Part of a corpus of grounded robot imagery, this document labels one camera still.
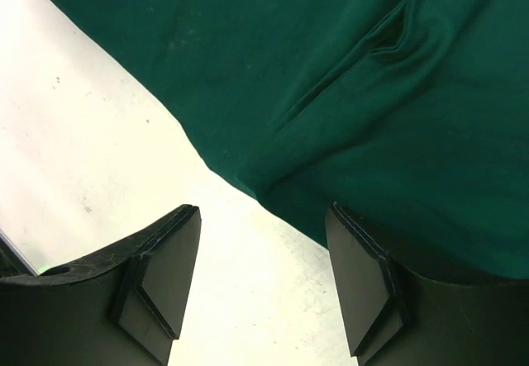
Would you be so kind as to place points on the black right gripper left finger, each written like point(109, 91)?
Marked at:
point(121, 305)

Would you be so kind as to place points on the green surgical cloth kit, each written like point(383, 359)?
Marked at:
point(411, 113)

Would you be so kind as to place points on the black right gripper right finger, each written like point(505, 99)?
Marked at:
point(403, 305)

